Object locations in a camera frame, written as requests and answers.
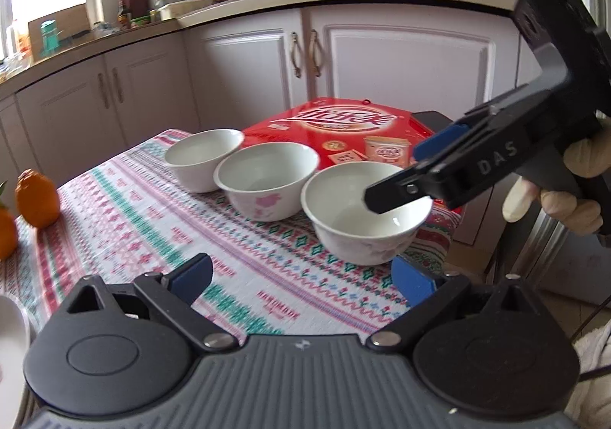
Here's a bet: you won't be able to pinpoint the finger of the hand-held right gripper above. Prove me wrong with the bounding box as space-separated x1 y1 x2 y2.
413 121 478 163
364 164 435 216

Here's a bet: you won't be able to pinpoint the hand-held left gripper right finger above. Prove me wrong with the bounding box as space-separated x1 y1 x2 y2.
365 256 542 354

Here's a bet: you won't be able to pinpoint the white plastic tray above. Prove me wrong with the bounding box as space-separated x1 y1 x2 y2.
157 0 215 21

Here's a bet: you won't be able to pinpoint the orange without leaf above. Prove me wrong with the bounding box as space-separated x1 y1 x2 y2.
15 169 61 228

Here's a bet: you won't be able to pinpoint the plain white bowl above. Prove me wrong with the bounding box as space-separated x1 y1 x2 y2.
165 128 245 194

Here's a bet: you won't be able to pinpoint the person's white fleece garment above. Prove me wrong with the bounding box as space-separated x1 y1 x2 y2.
566 321 611 429

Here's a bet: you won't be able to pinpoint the brown cutting board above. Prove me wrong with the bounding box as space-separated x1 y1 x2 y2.
27 3 91 60

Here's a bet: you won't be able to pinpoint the orange with green leaf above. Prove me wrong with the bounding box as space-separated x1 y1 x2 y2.
0 181 19 260

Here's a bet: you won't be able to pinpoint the teal water bottle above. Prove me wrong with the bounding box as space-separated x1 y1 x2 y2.
40 20 63 53

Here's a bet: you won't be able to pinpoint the flat red printed box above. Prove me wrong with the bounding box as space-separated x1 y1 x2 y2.
241 96 464 215

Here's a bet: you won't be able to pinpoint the person's right hand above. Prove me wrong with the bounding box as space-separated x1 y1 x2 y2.
503 124 611 234

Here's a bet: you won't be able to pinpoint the white kitchen counter cabinets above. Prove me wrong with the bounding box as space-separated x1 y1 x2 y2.
0 0 545 248

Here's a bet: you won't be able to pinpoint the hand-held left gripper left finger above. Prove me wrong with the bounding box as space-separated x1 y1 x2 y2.
64 253 240 354

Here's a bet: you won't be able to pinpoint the patterned red green tablecloth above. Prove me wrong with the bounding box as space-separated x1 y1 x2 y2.
0 128 461 348

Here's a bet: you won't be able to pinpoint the white bowl with pink flowers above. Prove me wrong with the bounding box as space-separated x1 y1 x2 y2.
213 142 320 222
301 162 434 266

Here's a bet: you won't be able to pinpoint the white plate with fruit print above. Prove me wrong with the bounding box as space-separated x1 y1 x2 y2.
0 295 32 411

